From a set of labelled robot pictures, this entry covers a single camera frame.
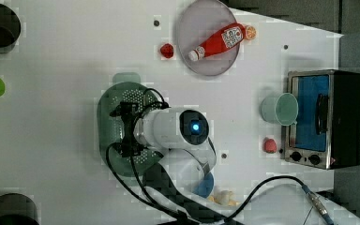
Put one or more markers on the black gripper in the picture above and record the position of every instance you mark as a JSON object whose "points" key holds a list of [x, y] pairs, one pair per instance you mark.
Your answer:
{"points": [[128, 146]]}

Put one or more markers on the green plastic strainer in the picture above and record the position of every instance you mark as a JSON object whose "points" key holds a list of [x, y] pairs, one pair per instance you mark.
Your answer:
{"points": [[126, 87]]}

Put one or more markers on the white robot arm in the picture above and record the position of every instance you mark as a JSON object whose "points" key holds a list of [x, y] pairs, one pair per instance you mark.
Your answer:
{"points": [[170, 153]]}

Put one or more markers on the small red green toy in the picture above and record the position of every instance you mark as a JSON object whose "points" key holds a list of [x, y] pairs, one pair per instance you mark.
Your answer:
{"points": [[167, 50]]}

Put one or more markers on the blue round object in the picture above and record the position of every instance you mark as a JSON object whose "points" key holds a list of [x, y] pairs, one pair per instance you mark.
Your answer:
{"points": [[206, 186]]}

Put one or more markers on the grey round plate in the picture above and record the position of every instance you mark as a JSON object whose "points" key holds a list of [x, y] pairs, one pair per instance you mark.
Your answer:
{"points": [[200, 20]]}

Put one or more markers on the red ketchup bottle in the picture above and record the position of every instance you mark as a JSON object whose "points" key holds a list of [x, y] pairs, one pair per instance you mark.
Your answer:
{"points": [[222, 41]]}

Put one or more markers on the yellow white toy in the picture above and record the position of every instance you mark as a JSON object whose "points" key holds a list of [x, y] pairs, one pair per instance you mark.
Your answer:
{"points": [[224, 197]]}

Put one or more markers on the orange slice toy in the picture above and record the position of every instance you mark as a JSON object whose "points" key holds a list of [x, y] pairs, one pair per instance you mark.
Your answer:
{"points": [[251, 32]]}

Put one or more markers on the red strawberry toy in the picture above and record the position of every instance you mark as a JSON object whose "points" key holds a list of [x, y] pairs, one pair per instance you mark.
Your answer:
{"points": [[270, 146]]}

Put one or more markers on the green plastic cup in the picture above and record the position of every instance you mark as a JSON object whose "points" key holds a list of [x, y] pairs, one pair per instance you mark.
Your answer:
{"points": [[281, 109]]}

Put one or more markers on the silver toaster oven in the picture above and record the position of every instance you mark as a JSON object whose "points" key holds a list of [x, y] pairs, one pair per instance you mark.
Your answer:
{"points": [[326, 134]]}

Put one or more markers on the black round mount lower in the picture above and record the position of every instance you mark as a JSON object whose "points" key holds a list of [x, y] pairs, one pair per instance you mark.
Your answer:
{"points": [[17, 209]]}

